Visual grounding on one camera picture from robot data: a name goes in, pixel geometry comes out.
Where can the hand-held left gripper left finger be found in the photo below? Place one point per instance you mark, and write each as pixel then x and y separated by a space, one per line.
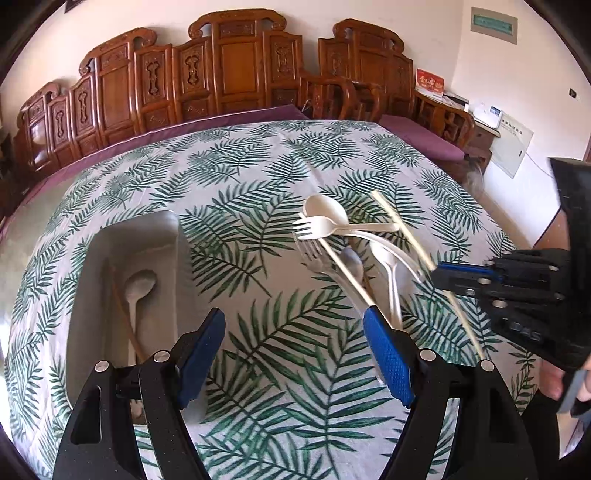
pixel 203 355

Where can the dark wooden cabinet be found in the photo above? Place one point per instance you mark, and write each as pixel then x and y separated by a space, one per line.
pixel 7 175

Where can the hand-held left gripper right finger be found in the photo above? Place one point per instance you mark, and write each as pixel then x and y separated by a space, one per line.
pixel 388 355

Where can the round-back wooden chair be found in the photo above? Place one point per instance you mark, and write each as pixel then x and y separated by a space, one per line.
pixel 346 99

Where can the grey electrical panel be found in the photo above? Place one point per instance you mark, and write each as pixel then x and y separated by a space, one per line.
pixel 510 145

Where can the red desk calendar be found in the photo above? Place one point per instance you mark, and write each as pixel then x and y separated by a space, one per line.
pixel 429 83

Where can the white flat box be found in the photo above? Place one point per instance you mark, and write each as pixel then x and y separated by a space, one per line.
pixel 455 100

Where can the short purple cushion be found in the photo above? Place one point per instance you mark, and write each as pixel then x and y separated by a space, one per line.
pixel 415 134

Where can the carved wooden armchair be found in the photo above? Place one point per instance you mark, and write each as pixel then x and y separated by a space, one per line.
pixel 369 60

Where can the large cream spoon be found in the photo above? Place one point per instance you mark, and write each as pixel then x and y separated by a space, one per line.
pixel 323 207

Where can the leaf print tablecloth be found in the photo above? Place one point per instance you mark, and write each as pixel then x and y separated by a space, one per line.
pixel 258 184

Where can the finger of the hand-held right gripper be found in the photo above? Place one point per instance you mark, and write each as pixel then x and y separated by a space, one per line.
pixel 457 284
pixel 461 268

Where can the long purple cushion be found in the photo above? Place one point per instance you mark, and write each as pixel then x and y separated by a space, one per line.
pixel 277 114

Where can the cream plastic fork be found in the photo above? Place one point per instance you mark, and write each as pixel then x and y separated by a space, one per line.
pixel 307 229

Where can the grey metal tray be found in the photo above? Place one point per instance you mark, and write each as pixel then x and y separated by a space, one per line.
pixel 157 258

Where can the green wall plaque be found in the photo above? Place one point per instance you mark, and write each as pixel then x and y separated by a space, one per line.
pixel 494 25

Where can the person's right hand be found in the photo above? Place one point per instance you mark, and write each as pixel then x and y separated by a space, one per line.
pixel 551 383

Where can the small cream spoon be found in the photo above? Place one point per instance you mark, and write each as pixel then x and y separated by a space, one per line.
pixel 384 256

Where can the metal fork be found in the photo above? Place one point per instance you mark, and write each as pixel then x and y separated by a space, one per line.
pixel 314 258

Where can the white blue box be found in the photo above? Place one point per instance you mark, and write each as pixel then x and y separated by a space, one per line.
pixel 487 115

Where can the carved wooden sofa bench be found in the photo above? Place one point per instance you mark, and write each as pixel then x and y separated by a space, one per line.
pixel 231 60

